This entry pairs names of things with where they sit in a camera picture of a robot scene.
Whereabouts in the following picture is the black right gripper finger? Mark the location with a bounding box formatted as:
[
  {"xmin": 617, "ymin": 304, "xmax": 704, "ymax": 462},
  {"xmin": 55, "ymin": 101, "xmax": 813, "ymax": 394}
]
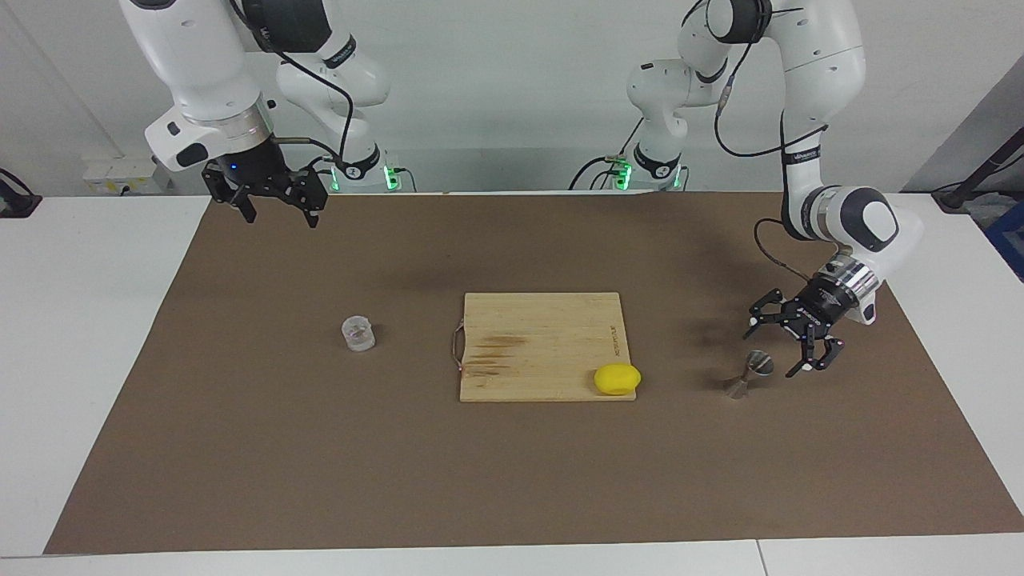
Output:
[
  {"xmin": 291, "ymin": 191, "xmax": 330, "ymax": 230},
  {"xmin": 204, "ymin": 184, "xmax": 258, "ymax": 225}
]

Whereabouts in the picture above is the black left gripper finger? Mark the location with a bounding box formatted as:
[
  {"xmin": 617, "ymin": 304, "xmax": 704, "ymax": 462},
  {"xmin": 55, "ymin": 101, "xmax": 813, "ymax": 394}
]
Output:
[
  {"xmin": 742, "ymin": 289, "xmax": 798, "ymax": 340},
  {"xmin": 785, "ymin": 331, "xmax": 846, "ymax": 379}
]

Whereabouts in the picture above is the steel double jigger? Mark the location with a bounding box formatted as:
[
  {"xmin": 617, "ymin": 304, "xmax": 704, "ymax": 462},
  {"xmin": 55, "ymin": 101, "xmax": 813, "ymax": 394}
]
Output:
[{"xmin": 723, "ymin": 349, "xmax": 776, "ymax": 400}]

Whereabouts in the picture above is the small clear glass cup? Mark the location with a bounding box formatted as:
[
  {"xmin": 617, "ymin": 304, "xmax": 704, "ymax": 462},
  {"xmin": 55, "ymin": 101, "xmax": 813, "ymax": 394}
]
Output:
[{"xmin": 341, "ymin": 315, "xmax": 377, "ymax": 353}]

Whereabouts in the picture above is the yellow lemon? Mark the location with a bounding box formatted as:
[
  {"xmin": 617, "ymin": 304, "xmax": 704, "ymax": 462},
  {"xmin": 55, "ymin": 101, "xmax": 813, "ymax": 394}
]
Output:
[{"xmin": 593, "ymin": 362, "xmax": 643, "ymax": 398}]

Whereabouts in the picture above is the blue box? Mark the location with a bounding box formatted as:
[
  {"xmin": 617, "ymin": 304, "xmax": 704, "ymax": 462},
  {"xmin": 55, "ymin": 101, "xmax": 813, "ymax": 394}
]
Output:
[{"xmin": 985, "ymin": 199, "xmax": 1024, "ymax": 283}]

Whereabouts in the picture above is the black stand pole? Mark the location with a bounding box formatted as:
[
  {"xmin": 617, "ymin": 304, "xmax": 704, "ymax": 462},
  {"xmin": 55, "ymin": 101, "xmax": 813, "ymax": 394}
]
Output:
[{"xmin": 931, "ymin": 126, "xmax": 1024, "ymax": 214}]

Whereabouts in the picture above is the bamboo cutting board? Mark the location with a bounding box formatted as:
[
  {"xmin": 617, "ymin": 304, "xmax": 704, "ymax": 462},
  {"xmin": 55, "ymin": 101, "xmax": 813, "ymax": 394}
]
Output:
[{"xmin": 452, "ymin": 291, "xmax": 639, "ymax": 403}]

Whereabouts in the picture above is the brown table mat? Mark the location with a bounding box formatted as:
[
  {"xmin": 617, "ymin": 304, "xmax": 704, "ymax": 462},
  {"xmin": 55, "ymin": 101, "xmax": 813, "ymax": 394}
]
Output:
[{"xmin": 43, "ymin": 191, "xmax": 1024, "ymax": 556}]

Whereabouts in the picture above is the black base cable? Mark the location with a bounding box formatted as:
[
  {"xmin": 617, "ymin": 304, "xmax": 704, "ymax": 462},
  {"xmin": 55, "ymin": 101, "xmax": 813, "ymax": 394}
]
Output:
[
  {"xmin": 297, "ymin": 153, "xmax": 334, "ymax": 195},
  {"xmin": 569, "ymin": 118, "xmax": 646, "ymax": 192}
]

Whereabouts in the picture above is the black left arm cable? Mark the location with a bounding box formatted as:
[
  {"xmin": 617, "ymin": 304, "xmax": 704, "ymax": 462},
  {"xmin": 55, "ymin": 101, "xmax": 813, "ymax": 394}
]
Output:
[{"xmin": 714, "ymin": 38, "xmax": 841, "ymax": 286}]

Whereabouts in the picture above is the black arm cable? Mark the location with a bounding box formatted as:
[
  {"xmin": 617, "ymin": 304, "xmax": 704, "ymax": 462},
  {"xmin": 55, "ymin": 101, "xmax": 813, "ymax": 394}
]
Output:
[
  {"xmin": 714, "ymin": 38, "xmax": 841, "ymax": 286},
  {"xmin": 227, "ymin": 0, "xmax": 355, "ymax": 174}
]

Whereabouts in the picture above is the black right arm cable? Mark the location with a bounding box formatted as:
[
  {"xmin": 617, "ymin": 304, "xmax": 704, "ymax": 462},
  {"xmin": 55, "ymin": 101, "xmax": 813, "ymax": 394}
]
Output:
[{"xmin": 227, "ymin": 0, "xmax": 355, "ymax": 174}]

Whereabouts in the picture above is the black clamp bracket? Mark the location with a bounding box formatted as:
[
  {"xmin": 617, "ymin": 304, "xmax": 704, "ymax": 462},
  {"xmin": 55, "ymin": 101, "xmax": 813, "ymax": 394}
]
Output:
[{"xmin": 0, "ymin": 167, "xmax": 43, "ymax": 219}]

